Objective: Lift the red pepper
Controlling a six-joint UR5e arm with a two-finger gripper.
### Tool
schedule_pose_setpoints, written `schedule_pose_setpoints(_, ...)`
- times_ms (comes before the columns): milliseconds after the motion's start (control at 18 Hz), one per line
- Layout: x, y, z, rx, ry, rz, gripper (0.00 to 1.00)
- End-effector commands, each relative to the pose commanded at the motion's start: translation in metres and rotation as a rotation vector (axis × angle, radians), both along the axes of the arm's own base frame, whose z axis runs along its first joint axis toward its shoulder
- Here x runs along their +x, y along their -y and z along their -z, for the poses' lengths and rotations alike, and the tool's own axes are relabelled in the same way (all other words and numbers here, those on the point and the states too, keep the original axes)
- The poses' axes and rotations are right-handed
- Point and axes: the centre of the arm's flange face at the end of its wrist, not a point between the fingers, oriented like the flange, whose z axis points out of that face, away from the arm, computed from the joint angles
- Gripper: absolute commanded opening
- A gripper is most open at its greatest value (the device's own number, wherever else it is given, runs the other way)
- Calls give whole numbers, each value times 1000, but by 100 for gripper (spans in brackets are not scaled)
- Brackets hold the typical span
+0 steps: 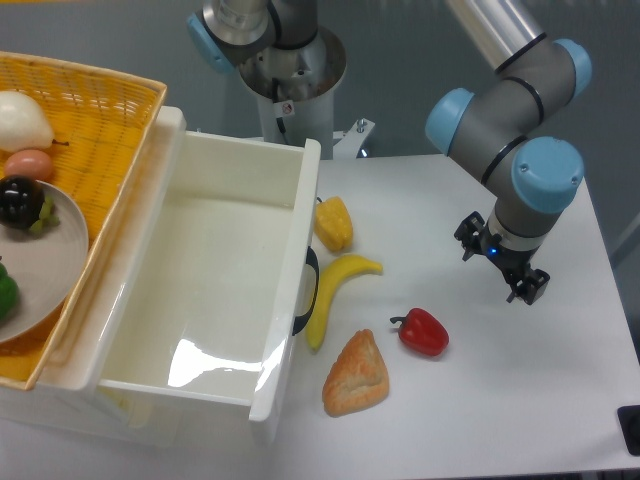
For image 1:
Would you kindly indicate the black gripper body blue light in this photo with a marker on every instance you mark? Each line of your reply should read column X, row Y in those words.
column 511, row 255

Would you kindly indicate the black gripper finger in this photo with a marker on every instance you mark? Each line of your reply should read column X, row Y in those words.
column 469, row 235
column 526, row 284

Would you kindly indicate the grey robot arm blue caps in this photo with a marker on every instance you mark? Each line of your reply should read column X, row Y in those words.
column 489, row 135

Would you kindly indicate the red bell pepper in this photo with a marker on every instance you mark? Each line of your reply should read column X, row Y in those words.
column 422, row 332

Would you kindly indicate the yellow bell pepper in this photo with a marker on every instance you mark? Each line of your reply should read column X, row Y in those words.
column 333, row 225

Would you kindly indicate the green bell pepper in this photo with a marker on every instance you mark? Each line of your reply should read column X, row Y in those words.
column 9, row 293

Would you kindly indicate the yellow banana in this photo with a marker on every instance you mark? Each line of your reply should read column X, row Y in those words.
column 331, row 278

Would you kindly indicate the triangular golden pastry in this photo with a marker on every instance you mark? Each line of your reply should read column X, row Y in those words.
column 358, row 379

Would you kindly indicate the white plastic drawer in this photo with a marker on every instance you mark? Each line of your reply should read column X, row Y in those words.
column 205, row 317

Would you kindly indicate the yellow woven basket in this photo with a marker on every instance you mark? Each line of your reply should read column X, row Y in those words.
column 101, row 119

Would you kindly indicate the grey round plate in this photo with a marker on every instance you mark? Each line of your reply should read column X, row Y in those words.
column 46, row 267

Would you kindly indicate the white drawer cabinet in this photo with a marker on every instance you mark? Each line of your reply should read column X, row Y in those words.
column 67, row 394

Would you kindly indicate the orange egg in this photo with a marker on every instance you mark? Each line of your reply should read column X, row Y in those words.
column 35, row 164

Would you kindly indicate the dark purple mangosteen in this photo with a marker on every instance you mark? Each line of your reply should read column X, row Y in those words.
column 25, row 206

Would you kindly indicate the white pear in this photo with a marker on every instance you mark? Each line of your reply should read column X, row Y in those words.
column 24, row 124

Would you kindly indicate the black drawer handle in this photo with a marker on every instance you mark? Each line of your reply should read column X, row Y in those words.
column 311, row 277

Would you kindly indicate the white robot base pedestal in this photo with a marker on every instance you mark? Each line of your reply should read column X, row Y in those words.
column 294, row 91

